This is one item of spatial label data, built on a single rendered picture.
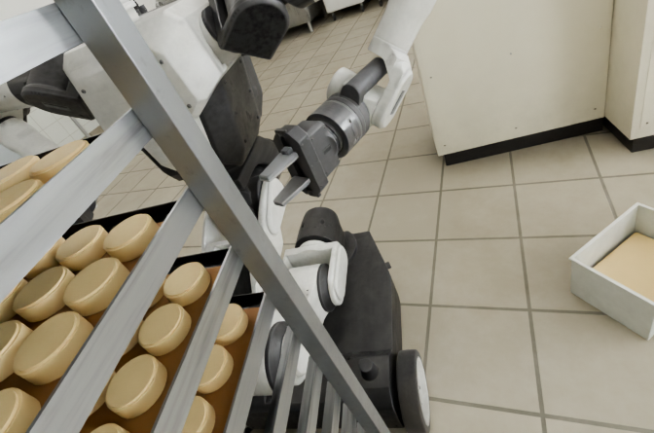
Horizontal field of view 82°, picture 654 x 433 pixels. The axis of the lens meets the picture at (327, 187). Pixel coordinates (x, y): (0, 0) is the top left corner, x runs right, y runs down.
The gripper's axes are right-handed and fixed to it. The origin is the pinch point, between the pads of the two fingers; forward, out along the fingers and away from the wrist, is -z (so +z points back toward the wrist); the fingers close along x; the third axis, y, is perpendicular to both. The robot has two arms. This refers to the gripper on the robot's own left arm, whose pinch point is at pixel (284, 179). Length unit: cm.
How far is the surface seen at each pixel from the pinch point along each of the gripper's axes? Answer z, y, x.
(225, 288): -18.3, 8.3, 1.0
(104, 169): -19.9, 9.2, 18.6
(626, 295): 50, 40, -73
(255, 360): -21.1, 9.9, -8.1
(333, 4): 381, -298, -65
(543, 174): 110, 7, -86
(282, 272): -11.7, 7.9, -4.4
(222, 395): -25.8, 8.5, -8.8
